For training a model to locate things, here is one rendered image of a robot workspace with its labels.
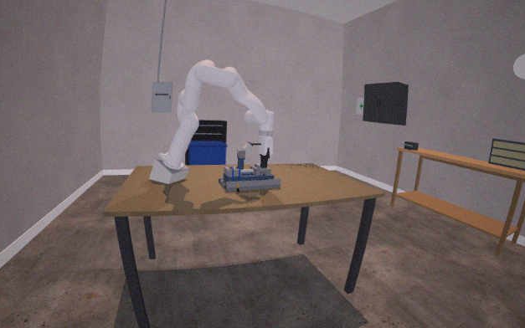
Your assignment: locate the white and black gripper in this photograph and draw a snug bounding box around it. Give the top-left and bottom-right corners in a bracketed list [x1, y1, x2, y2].
[258, 136, 273, 168]

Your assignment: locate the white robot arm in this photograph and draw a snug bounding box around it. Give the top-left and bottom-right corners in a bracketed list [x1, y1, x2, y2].
[159, 60, 274, 170]

